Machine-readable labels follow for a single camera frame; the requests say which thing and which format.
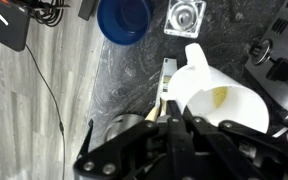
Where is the clear glass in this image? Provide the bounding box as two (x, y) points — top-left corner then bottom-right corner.
(164, 0), (206, 39)

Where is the dark blue plastic cup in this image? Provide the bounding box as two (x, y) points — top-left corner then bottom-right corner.
(97, 0), (152, 46)

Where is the chrome toaster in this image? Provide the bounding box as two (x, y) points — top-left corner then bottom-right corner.
(245, 0), (288, 112)

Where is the small steel cup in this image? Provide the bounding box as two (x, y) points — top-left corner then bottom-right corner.
(104, 114), (144, 142)

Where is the black cable on floor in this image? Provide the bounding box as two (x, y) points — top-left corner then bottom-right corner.
(24, 43), (67, 180)

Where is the black device box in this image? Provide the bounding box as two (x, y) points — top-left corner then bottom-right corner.
(0, 0), (30, 52)

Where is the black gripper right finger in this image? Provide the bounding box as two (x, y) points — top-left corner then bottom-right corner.
(167, 100), (288, 180)

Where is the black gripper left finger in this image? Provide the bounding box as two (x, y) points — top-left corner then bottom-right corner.
(73, 120), (166, 180)

